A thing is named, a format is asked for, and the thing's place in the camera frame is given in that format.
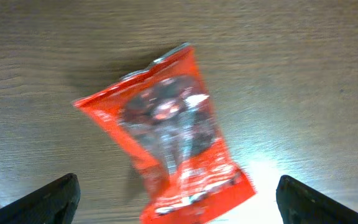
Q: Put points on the red snack bag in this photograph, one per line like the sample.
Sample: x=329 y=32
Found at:
x=162 y=117

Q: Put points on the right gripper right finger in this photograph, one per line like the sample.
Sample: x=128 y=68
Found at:
x=301 y=204

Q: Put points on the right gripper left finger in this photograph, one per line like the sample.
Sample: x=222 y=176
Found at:
x=54 y=203

